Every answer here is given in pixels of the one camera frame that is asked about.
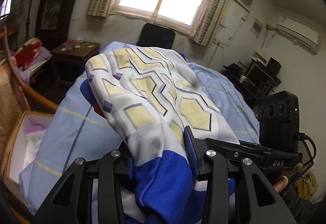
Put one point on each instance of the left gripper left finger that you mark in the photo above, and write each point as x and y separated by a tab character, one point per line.
127	161

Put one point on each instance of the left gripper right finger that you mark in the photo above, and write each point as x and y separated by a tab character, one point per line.
195	150

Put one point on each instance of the blue red hooded jacket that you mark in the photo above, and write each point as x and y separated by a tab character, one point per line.
149	95

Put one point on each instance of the person right hand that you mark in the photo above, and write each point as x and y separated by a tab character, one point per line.
282	183

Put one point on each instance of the black desk with clutter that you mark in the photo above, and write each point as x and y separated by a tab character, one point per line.
236	73

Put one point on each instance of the black computer monitor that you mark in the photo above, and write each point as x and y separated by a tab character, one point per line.
258	77

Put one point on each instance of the black office chair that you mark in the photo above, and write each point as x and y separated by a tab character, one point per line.
156	36

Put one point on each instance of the dark wooden nightstand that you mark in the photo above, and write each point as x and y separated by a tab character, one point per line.
70	65

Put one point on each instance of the white air conditioner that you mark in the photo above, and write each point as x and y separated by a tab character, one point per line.
300	33

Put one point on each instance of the right striped curtain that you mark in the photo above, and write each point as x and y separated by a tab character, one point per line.
209	20

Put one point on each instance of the white electrical panel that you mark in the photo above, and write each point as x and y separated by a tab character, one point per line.
256	28

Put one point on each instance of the red flower blanket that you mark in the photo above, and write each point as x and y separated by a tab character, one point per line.
27	53

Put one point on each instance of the dark framed painting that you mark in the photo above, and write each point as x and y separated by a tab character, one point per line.
52	23

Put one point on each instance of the black tracking camera box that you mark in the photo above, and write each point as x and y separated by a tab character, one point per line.
279	121

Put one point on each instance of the wooden chair frame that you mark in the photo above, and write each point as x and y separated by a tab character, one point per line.
28	99

